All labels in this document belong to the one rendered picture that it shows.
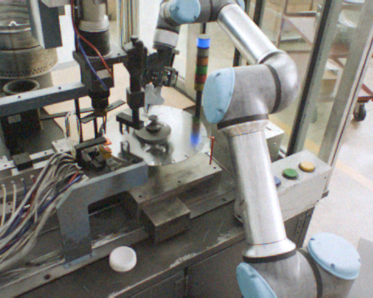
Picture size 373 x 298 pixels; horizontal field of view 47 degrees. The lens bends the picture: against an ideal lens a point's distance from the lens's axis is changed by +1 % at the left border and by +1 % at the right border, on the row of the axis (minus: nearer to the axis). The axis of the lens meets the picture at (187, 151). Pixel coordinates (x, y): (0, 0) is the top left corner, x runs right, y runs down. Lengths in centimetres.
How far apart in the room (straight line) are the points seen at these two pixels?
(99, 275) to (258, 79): 64
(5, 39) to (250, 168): 110
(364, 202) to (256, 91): 191
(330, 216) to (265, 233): 167
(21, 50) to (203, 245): 99
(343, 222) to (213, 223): 137
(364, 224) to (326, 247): 161
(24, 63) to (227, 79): 102
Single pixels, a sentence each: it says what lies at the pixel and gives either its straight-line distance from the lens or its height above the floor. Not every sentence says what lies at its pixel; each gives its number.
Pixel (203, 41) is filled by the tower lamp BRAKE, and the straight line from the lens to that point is 143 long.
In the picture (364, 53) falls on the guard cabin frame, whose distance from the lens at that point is 125.
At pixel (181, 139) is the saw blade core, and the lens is 128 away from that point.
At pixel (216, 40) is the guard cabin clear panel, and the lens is 172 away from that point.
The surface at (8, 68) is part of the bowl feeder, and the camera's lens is 177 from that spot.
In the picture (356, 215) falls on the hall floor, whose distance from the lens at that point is 264.
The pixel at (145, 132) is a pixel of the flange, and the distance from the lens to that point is 129.
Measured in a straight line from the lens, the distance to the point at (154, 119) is 127.
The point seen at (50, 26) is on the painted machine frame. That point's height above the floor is 128.
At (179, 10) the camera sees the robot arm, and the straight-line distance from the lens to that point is 121.
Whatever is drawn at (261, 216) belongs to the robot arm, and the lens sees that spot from 91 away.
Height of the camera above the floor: 168
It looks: 36 degrees down
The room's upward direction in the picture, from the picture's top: 4 degrees clockwise
